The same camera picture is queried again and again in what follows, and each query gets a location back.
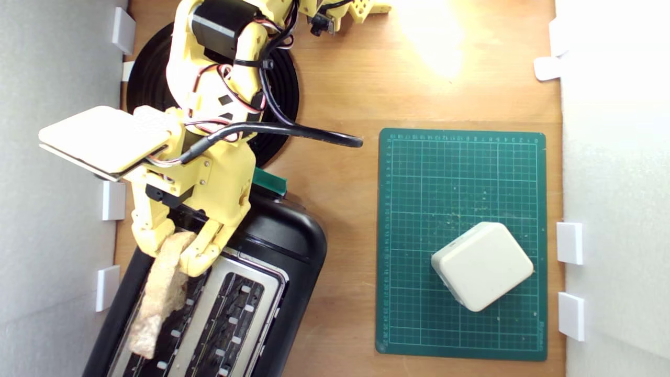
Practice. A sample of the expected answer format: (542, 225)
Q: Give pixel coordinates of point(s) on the brown bread slice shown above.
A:
(159, 293)

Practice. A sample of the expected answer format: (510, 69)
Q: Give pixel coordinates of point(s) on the green toaster lever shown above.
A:
(272, 182)

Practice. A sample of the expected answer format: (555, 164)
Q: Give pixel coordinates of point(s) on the black two-slot toaster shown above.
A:
(282, 246)

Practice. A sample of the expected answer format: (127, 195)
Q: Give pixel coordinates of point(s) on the black round plate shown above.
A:
(282, 84)

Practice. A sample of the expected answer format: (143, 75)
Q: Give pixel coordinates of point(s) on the green cutting mat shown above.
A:
(419, 183)

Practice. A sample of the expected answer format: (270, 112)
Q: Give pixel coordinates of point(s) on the white block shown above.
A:
(481, 267)

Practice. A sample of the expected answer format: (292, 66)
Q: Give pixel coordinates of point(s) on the white wall clip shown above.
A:
(113, 201)
(127, 71)
(123, 29)
(555, 36)
(569, 242)
(108, 287)
(571, 315)
(547, 68)

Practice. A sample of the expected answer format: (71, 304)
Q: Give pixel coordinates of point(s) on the yellow wrist camera box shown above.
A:
(104, 139)

